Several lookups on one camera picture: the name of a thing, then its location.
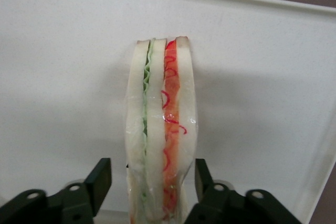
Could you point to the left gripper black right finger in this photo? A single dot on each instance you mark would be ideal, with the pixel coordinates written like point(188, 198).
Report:
point(223, 205)

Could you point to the cream plastic serving tray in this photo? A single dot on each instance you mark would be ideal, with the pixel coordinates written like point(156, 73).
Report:
point(52, 51)

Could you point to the triangular sandwich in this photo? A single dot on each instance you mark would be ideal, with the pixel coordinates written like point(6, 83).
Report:
point(157, 129)

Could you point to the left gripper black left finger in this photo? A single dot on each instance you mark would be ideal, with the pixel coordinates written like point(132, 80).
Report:
point(73, 203)

